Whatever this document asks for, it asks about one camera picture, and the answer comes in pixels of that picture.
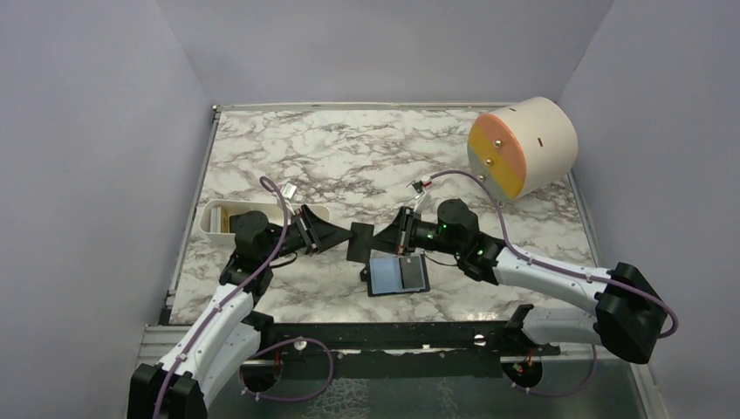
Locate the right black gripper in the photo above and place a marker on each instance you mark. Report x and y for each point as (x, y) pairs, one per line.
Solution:
(397, 237)

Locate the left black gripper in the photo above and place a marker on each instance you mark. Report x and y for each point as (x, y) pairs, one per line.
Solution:
(318, 236)

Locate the black card holder blue sleeves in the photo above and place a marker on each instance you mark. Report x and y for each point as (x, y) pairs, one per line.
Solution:
(393, 275)

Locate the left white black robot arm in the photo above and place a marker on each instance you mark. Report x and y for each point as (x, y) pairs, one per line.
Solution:
(186, 380)

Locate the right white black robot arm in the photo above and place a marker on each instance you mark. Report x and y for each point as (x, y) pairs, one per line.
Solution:
(615, 308)

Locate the stack of credit cards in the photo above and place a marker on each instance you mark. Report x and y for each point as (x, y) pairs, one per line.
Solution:
(219, 222)

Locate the white plastic tray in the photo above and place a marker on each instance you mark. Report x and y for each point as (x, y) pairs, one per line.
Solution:
(235, 209)

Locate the cream cylinder drum colored face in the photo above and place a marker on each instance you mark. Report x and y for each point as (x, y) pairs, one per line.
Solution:
(519, 148)

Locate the aluminium table frame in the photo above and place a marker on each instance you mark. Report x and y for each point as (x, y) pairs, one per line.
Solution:
(363, 165)

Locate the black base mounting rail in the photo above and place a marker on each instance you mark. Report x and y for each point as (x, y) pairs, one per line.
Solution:
(387, 350)

